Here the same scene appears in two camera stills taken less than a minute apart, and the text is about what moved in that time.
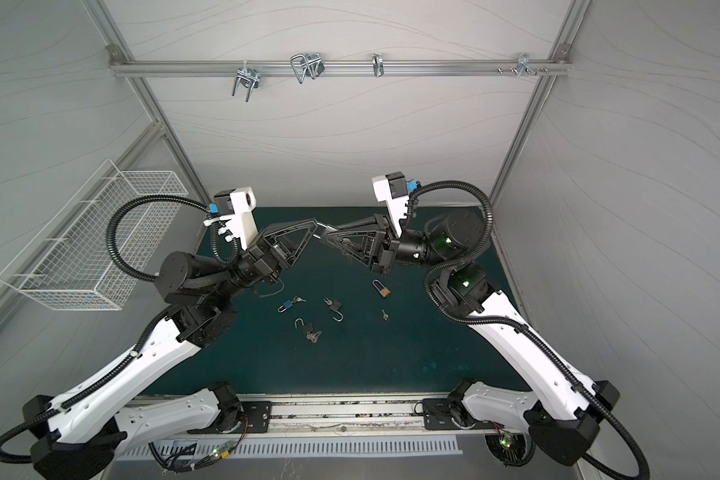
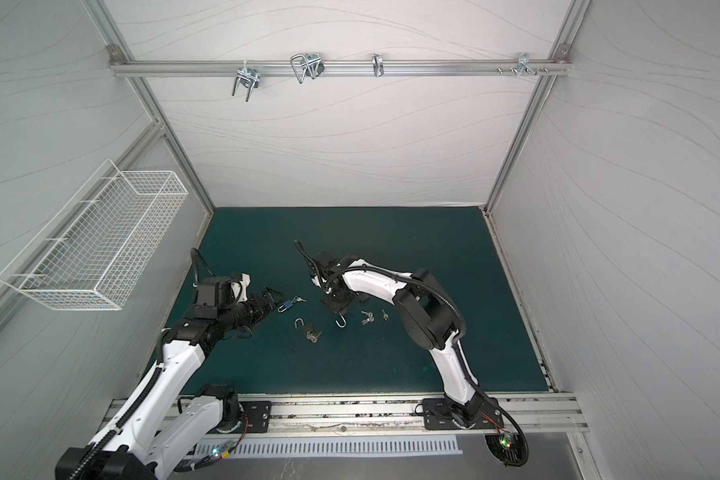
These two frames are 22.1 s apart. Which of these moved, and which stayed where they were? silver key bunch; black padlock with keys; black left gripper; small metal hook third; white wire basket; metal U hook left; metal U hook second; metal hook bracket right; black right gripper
Moved: black left gripper; silver key bunch; black right gripper
Stayed: white wire basket; metal U hook left; black padlock with keys; metal U hook second; small metal hook third; metal hook bracket right
